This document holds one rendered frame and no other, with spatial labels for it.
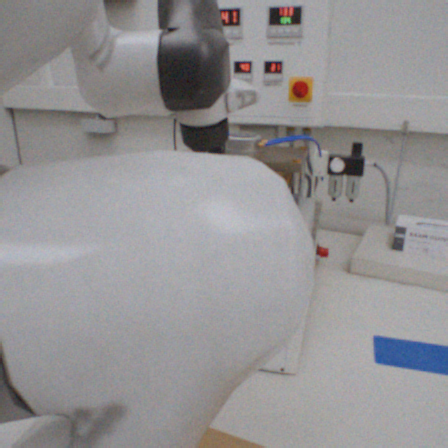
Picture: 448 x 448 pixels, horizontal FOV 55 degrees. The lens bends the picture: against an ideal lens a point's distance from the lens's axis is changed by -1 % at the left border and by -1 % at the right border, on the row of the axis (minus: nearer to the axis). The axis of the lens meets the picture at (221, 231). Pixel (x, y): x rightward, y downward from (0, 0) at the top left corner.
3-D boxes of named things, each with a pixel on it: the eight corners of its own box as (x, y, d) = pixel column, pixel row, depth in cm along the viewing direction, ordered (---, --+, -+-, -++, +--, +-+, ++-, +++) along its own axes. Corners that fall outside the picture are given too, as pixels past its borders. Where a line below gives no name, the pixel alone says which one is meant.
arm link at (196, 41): (145, 129, 53) (227, 126, 51) (119, 13, 44) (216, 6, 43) (174, 73, 66) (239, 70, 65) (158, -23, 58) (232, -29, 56)
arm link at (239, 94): (159, 95, 60) (166, 130, 64) (246, 97, 57) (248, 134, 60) (188, 63, 69) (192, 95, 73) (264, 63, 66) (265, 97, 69)
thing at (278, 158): (205, 172, 116) (205, 123, 111) (323, 180, 108) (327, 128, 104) (173, 197, 94) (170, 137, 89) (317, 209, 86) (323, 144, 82)
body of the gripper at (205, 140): (189, 104, 70) (196, 154, 76) (170, 129, 64) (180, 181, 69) (234, 106, 68) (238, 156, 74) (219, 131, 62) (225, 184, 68)
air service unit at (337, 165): (311, 196, 111) (316, 139, 105) (370, 201, 107) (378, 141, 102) (310, 202, 106) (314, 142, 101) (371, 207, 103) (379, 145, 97)
